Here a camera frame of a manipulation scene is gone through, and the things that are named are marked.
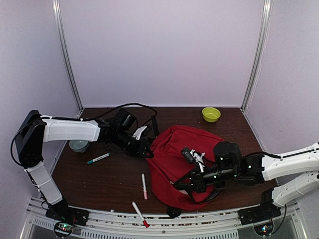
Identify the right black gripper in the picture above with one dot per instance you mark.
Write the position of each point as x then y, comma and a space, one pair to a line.
196, 180

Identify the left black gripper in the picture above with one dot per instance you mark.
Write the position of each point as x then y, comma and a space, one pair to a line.
138, 151

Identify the red backpack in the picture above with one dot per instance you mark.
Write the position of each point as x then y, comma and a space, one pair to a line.
168, 165

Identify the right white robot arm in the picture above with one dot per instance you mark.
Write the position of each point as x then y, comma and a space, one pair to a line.
255, 168

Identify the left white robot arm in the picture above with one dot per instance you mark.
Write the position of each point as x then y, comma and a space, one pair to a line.
37, 129

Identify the teal capped white marker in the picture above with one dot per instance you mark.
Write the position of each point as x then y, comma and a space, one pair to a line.
98, 158

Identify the pale blue ceramic bowl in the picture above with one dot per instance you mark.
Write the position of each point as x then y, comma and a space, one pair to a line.
78, 146

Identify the pink capped white marker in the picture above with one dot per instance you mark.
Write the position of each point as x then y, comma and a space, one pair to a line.
144, 186

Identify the red capped white marker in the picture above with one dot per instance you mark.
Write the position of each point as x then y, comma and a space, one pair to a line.
140, 214

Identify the lime green bowl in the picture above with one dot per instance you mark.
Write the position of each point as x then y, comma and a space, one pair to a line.
211, 114

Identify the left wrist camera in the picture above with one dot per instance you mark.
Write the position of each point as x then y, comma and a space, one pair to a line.
141, 132

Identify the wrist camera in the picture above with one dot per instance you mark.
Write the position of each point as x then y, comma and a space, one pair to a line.
193, 157
141, 132

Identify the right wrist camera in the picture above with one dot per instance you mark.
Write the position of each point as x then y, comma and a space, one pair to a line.
193, 157

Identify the front aluminium rail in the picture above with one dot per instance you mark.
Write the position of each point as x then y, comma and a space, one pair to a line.
114, 225

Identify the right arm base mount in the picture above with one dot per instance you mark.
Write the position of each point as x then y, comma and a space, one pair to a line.
261, 219

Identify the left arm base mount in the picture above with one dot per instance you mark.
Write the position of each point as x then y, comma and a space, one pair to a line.
65, 226

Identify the left aluminium frame post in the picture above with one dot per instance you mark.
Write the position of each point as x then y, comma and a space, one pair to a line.
65, 53

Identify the aluminium frame post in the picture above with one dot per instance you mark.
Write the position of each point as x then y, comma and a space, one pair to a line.
261, 44
65, 53

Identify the right aluminium frame post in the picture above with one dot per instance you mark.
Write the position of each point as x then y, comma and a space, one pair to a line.
261, 44

